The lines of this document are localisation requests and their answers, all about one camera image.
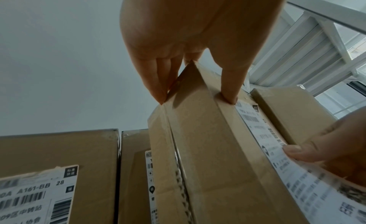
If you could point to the person's left hand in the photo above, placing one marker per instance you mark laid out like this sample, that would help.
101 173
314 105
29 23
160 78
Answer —
200 21

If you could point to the person's right hand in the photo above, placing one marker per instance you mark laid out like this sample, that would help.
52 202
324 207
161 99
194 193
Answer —
343 146

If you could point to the shipping label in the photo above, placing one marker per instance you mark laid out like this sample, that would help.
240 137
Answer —
150 173
37 196
308 191

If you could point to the brown cardboard box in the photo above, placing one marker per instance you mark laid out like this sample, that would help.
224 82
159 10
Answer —
294 110
133 173
57 148
217 150

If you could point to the white metal rack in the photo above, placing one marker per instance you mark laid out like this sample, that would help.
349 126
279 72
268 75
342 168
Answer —
314 44

